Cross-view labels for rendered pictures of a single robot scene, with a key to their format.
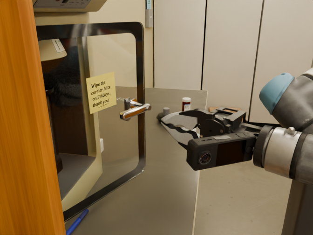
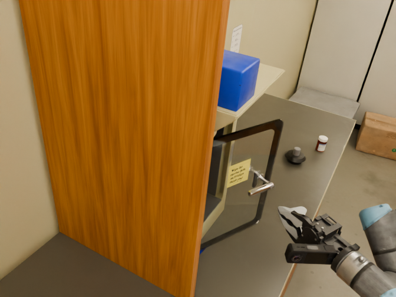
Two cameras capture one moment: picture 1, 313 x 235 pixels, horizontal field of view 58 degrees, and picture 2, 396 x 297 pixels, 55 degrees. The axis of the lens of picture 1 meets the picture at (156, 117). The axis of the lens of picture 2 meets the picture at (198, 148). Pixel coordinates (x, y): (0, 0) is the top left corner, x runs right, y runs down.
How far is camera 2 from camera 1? 0.54 m
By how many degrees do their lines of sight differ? 19
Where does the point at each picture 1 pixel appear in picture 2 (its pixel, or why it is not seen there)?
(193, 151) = (289, 253)
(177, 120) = (289, 215)
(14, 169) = (178, 231)
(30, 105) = (197, 208)
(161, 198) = (267, 249)
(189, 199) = not seen: hidden behind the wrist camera
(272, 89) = (368, 216)
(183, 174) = not seen: hidden behind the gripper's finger
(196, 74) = (361, 66)
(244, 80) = not seen: outside the picture
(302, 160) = (358, 283)
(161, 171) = (274, 221)
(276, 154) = (344, 271)
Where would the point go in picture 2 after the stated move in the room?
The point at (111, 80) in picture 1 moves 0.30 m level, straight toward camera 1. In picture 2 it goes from (247, 165) to (241, 246)
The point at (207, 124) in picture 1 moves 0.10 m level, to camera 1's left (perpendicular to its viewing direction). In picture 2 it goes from (307, 230) to (267, 219)
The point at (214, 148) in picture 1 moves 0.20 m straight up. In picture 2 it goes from (304, 254) to (327, 187)
